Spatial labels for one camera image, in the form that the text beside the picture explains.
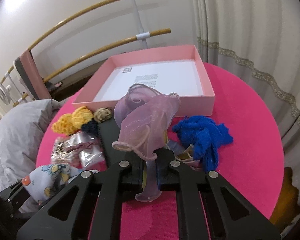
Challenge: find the pink cardboard box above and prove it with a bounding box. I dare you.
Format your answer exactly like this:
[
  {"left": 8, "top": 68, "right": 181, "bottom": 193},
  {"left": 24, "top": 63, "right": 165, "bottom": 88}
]
[{"left": 72, "top": 45, "right": 215, "bottom": 116}]

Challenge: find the cream curtain with trim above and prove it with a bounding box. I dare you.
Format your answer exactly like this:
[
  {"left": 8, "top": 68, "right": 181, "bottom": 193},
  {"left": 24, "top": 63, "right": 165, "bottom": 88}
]
[{"left": 192, "top": 0, "right": 300, "bottom": 138}]

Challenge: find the black leather case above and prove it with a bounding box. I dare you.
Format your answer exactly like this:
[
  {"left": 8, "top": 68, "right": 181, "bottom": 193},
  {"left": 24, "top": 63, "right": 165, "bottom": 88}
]
[{"left": 97, "top": 118, "right": 143, "bottom": 193}]

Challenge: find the white barre stand post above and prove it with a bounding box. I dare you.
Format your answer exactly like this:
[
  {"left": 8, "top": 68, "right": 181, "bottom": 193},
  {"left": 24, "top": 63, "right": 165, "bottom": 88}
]
[{"left": 131, "top": 0, "right": 150, "bottom": 49}]

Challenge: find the grey quilted blanket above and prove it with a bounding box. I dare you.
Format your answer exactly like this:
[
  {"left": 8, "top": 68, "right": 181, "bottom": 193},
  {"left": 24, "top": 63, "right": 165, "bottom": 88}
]
[{"left": 0, "top": 99, "right": 61, "bottom": 192}]

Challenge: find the wooden chair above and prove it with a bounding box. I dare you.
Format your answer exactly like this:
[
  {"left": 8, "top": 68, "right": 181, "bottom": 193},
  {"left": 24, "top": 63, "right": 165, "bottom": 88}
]
[{"left": 269, "top": 167, "right": 300, "bottom": 232}]

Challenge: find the purple organza scarf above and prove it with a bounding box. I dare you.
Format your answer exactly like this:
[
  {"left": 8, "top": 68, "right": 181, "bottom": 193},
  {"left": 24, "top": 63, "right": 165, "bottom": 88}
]
[{"left": 111, "top": 83, "right": 180, "bottom": 202}]

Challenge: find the small white fan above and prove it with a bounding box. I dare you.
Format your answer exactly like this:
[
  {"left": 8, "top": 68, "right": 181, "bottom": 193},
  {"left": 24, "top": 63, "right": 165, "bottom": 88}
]
[{"left": 0, "top": 84, "right": 12, "bottom": 105}]

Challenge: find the light blue cartoon print cloth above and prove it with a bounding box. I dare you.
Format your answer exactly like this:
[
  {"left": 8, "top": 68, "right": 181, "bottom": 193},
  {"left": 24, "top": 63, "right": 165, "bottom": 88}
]
[{"left": 21, "top": 163, "right": 83, "bottom": 204}]

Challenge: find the yellow crochet piece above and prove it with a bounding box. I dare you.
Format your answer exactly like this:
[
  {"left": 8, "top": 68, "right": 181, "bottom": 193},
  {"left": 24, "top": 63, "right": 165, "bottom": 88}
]
[{"left": 51, "top": 106, "right": 94, "bottom": 135}]

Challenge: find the white printed paper sheet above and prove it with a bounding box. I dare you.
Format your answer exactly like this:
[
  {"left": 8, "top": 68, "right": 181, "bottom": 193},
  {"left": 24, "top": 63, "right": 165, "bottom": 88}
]
[{"left": 94, "top": 60, "right": 204, "bottom": 102}]

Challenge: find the tan fabric scrunchie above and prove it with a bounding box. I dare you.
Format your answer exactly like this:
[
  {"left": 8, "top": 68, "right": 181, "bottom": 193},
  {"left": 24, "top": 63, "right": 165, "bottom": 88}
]
[{"left": 94, "top": 107, "right": 113, "bottom": 124}]

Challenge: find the lower wooden barre rail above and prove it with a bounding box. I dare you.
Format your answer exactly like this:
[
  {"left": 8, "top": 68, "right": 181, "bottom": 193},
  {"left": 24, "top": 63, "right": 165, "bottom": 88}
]
[{"left": 0, "top": 28, "right": 171, "bottom": 107}]

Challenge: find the blue yarn bundle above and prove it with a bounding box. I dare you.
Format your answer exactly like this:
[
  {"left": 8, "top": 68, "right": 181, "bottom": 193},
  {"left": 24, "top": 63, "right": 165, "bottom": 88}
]
[{"left": 172, "top": 115, "right": 234, "bottom": 172}]

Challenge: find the pink grey yoga mat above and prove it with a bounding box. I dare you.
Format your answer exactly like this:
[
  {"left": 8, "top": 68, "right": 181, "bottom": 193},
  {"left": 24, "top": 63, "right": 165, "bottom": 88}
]
[{"left": 13, "top": 50, "right": 51, "bottom": 100}]

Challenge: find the clear plastic bag with string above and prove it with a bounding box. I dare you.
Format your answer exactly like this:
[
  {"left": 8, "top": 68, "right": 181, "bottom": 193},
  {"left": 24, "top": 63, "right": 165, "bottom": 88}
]
[{"left": 51, "top": 132, "right": 107, "bottom": 172}]

